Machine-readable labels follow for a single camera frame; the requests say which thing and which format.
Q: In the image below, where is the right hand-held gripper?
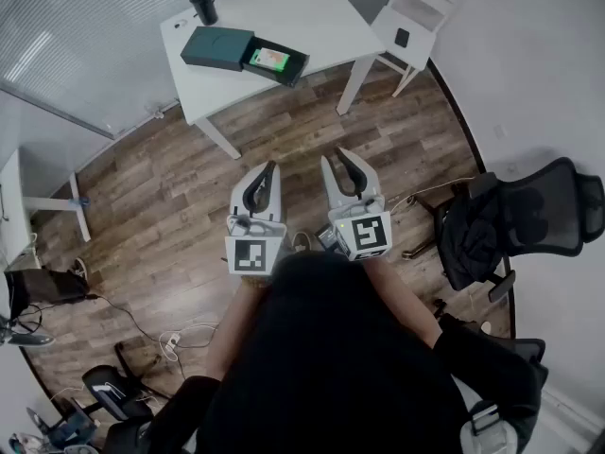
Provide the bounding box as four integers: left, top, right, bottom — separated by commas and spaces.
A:
320, 147, 394, 262

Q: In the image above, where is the white power strip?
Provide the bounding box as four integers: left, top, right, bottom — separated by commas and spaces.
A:
158, 322, 221, 363

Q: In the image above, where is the black tumbler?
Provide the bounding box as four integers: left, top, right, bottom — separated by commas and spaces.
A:
184, 0, 219, 26

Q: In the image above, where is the black swivel chair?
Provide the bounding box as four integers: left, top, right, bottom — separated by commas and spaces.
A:
70, 340, 171, 454

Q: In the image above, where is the person's right forearm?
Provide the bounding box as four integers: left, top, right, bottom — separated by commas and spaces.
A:
366, 255, 443, 349

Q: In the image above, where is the grey shoulder bag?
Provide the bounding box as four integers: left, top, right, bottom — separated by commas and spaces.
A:
460, 399, 526, 454

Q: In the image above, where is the person's shoe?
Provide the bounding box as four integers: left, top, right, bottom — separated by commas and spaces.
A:
290, 231, 316, 254

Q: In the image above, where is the wide window blind panel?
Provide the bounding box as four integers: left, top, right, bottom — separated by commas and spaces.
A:
0, 0, 212, 139

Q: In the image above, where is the white floor cable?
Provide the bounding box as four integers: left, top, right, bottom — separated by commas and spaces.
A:
387, 175, 476, 207

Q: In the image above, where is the black mesh office chair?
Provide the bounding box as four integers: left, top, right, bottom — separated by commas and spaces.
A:
406, 157, 605, 305

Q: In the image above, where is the dark green box sleeve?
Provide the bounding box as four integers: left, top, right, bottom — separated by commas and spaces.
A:
179, 26, 311, 88

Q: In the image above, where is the black bag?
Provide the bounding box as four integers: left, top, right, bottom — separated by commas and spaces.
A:
4, 268, 91, 321

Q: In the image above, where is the black power adapter cable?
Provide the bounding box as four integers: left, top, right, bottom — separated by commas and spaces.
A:
87, 293, 164, 349

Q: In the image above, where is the person's black shirt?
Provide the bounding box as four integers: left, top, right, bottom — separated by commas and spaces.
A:
141, 251, 549, 454

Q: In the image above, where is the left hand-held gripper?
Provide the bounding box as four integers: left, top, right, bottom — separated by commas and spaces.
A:
224, 160, 288, 277

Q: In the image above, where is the person's left forearm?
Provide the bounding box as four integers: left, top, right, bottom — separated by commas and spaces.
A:
205, 279, 273, 382

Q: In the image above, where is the black jacket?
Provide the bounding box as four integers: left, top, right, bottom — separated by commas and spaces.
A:
437, 191, 510, 283

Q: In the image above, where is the white desk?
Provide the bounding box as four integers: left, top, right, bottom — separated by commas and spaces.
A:
0, 148, 92, 273

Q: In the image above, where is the green and white packet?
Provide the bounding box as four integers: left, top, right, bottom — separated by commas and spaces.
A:
249, 47, 290, 74

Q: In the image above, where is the small black display device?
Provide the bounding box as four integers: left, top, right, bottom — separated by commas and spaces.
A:
315, 223, 349, 254

